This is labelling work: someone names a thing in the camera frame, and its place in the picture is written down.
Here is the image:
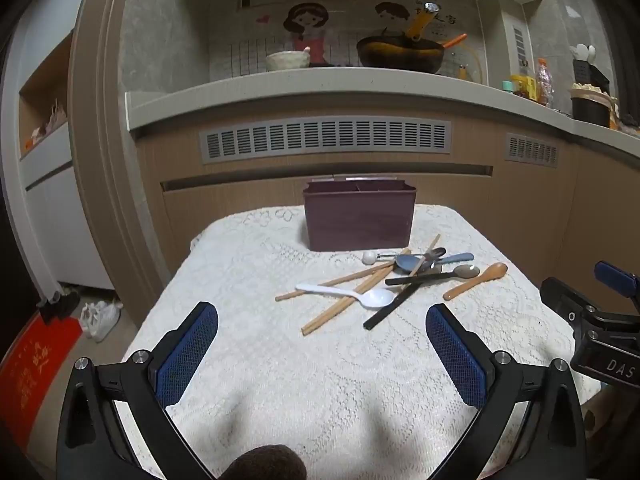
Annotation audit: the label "white lace tablecloth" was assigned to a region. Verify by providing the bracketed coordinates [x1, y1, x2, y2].
[122, 204, 601, 480]

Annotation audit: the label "grey spoon with black handle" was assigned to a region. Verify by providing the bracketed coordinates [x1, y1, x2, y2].
[384, 264, 482, 287]

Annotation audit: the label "black chopstick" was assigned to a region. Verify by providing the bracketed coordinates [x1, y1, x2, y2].
[363, 280, 426, 331]

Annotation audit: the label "red doormat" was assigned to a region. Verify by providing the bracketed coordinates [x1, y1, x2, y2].
[0, 312, 84, 453]

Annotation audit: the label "metal spoon with white knob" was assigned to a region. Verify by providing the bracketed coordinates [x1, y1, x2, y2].
[362, 247, 447, 266]

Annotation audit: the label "grey stone kitchen countertop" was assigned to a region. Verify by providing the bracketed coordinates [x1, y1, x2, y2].
[125, 67, 640, 153]

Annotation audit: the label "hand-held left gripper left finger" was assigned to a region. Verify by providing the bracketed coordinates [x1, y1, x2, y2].
[56, 301, 220, 480]

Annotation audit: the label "black shoes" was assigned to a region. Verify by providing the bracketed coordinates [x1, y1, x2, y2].
[39, 289, 81, 324]

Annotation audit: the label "purple plastic utensil holder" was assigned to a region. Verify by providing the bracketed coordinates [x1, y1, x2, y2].
[302, 178, 418, 252]

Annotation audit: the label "black wok with yellow handle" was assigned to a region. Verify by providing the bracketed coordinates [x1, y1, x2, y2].
[356, 2, 446, 74]

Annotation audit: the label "cartoon wall sticker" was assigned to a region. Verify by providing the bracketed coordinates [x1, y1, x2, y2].
[209, 0, 487, 80]

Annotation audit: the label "black rack with white spoons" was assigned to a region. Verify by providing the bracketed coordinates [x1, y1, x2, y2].
[569, 43, 612, 92]

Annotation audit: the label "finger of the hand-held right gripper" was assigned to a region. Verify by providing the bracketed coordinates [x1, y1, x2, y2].
[539, 276, 601, 333]
[594, 261, 640, 311]

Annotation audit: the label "long grey vent grille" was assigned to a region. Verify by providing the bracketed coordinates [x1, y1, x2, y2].
[200, 119, 453, 165]

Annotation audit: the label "black pot with cream rim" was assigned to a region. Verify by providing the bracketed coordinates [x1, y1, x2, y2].
[569, 84, 619, 129]

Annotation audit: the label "blue plastic spoon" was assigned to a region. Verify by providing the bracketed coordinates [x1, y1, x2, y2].
[396, 252, 475, 272]

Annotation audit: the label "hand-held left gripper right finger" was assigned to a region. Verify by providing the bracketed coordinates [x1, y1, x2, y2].
[425, 302, 587, 480]

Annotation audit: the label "wooden door frame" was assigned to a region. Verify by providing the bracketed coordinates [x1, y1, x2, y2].
[67, 0, 168, 328]

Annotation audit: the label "brown wooden spoon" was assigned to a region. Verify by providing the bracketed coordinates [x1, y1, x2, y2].
[443, 262, 509, 301]

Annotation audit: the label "wooden chopstick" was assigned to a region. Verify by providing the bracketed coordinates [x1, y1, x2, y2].
[301, 266, 395, 336]
[275, 249, 412, 302]
[410, 234, 442, 277]
[305, 267, 401, 337]

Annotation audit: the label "white plastic spoon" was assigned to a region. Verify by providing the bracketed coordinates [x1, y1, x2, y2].
[296, 283, 396, 309]

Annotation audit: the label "small grey vent grille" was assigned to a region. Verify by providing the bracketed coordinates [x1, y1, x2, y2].
[505, 132, 560, 167]

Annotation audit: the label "plastic bottle with orange cap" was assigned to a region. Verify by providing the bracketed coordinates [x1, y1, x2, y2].
[536, 57, 555, 107]

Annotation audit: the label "cream ceramic bowl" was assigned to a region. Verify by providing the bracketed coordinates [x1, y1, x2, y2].
[265, 47, 312, 72]

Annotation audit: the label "white shelf cabinet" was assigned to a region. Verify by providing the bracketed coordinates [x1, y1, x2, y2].
[0, 10, 117, 292]

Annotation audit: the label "yellow package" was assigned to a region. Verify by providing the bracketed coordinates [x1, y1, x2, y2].
[510, 75, 539, 102]

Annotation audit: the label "white sneakers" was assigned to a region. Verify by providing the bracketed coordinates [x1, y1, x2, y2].
[80, 300, 124, 343]

